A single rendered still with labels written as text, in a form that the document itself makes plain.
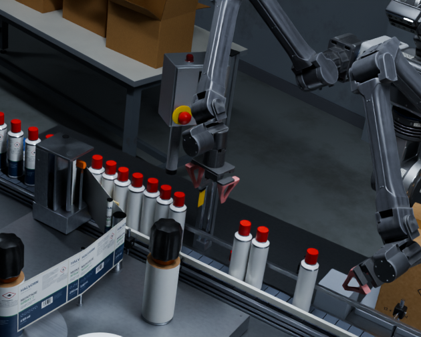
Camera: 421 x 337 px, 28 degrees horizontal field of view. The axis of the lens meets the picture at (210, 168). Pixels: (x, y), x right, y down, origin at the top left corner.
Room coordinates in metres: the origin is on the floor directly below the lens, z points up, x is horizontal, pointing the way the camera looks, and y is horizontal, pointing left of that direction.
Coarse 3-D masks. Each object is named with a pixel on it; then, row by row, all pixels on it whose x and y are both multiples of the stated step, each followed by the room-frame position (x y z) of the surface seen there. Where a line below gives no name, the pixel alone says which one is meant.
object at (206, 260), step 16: (0, 176) 2.40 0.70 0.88; (32, 192) 2.33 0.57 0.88; (192, 256) 2.09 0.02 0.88; (224, 272) 2.04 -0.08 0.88; (272, 288) 1.99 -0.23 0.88; (272, 304) 1.91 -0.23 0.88; (304, 320) 1.87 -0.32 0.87; (336, 320) 1.88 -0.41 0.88; (336, 336) 1.81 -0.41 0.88; (368, 336) 1.83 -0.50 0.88
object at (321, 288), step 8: (184, 224) 2.14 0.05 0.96; (192, 232) 2.12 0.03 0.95; (200, 232) 2.11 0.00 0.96; (216, 240) 2.08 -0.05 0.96; (232, 248) 2.06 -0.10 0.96; (272, 264) 1.99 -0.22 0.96; (280, 272) 1.98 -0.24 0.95; (288, 272) 1.97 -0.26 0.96; (320, 288) 1.92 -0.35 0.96; (328, 288) 1.92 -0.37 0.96; (336, 296) 1.89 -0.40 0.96; (344, 296) 1.89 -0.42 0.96; (352, 304) 1.87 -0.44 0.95; (360, 304) 1.86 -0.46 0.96; (368, 312) 1.85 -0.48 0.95; (376, 312) 1.84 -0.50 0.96; (384, 320) 1.82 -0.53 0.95; (392, 320) 1.81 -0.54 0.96; (408, 328) 1.79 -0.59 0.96; (416, 328) 1.79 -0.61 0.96
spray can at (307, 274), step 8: (312, 248) 1.92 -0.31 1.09; (312, 256) 1.89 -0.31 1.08; (304, 264) 1.90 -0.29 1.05; (312, 264) 1.89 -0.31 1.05; (304, 272) 1.89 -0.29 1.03; (312, 272) 1.88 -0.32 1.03; (304, 280) 1.88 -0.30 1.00; (312, 280) 1.89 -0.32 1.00; (296, 288) 1.90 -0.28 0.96; (304, 288) 1.88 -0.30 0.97; (312, 288) 1.89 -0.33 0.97; (296, 296) 1.89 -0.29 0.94; (304, 296) 1.88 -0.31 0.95; (296, 304) 1.89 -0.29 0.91; (304, 304) 1.88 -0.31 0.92
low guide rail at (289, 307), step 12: (144, 240) 2.11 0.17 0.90; (180, 252) 2.06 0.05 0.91; (192, 264) 2.02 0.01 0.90; (204, 264) 2.01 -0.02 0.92; (216, 276) 1.99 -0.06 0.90; (228, 276) 1.97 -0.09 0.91; (240, 288) 1.95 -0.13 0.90; (252, 288) 1.93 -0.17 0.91; (276, 300) 1.89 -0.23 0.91; (300, 312) 1.85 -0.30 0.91; (324, 324) 1.82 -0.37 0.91; (348, 336) 1.78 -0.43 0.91
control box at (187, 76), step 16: (176, 64) 2.14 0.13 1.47; (192, 64) 2.16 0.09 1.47; (176, 80) 2.13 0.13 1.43; (192, 80) 2.15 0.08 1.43; (160, 96) 2.20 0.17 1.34; (176, 96) 2.13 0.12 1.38; (192, 96) 2.15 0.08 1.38; (224, 96) 2.20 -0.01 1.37; (160, 112) 2.19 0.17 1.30; (176, 112) 2.13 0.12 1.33
